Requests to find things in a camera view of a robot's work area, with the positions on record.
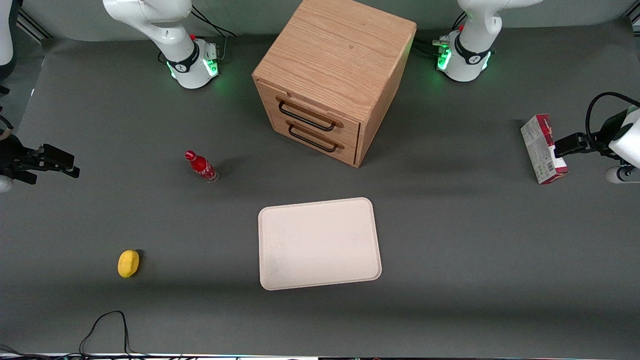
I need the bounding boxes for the black arm base cables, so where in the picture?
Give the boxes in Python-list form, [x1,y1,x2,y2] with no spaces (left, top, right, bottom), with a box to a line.
[414,12,468,57]
[190,5,237,64]

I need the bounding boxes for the short black drawer handle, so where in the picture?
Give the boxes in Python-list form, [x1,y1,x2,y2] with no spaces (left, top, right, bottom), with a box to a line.
[288,124,339,153]

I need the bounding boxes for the aluminium frame rail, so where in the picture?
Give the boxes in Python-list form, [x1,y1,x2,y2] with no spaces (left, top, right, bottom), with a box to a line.
[16,9,52,44]

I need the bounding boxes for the red cola bottle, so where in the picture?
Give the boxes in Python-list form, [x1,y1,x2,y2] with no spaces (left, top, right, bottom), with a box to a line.
[184,150,220,184]

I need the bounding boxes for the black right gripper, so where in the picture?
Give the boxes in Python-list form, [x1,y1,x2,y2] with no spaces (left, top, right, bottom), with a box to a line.
[0,133,81,185]

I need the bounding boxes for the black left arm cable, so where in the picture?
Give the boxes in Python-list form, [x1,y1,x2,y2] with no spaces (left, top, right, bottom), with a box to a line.
[585,91,640,147]

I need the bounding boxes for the red cookie box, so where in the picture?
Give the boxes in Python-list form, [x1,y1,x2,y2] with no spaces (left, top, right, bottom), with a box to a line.
[520,114,570,185]

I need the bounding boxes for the black left arm base cables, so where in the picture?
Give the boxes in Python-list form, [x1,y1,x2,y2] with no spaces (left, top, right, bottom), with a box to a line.
[414,12,468,57]

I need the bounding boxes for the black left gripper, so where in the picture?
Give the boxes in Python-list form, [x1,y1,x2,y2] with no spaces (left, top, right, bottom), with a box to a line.
[553,110,629,158]

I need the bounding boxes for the long black drawer handle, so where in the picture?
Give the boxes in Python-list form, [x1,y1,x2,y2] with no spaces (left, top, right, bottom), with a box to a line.
[278,100,337,133]

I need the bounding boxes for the beige plastic tray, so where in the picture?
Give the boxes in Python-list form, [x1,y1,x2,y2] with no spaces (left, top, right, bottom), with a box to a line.
[258,197,383,291]

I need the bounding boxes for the wooden drawer with long handle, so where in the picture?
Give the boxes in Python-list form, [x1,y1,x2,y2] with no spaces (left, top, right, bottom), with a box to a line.
[256,80,361,140]

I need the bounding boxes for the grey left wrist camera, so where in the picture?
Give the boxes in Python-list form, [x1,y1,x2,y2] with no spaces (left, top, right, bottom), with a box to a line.
[604,166,640,185]

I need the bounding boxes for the yellow lemon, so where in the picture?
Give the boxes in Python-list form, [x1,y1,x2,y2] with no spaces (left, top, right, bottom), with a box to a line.
[117,249,141,279]

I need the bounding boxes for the black right arm base cables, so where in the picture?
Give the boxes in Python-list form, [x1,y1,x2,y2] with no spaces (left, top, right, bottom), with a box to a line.
[190,5,237,64]

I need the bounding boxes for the dark grey table mat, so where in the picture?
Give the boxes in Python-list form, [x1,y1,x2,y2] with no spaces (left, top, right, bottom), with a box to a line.
[0,19,640,358]

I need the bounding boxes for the wooden drawer with short handle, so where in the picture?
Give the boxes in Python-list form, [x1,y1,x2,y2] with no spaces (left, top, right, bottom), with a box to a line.
[270,112,359,166]

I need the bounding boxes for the wooden drawer cabinet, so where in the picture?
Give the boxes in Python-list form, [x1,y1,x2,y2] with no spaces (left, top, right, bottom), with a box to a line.
[251,0,418,168]

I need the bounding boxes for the black looped cable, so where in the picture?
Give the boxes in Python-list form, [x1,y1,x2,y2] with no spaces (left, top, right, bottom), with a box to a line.
[79,310,132,359]

